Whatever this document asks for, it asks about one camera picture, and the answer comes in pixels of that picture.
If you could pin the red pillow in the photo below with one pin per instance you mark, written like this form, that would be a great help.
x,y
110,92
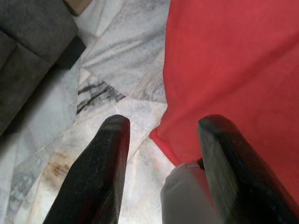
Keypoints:
x,y
233,58

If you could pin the white robot leg shell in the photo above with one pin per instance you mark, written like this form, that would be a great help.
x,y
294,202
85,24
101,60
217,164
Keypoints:
x,y
184,198

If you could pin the black sofa foot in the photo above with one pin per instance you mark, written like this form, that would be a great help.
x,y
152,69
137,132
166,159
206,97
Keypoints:
x,y
72,53

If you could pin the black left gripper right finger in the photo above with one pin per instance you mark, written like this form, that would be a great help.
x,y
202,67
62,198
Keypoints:
x,y
233,177

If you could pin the grey fabric sofa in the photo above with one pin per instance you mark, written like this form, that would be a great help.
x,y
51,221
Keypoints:
x,y
28,46

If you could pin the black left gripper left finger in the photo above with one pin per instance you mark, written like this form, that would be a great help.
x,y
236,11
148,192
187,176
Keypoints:
x,y
98,175

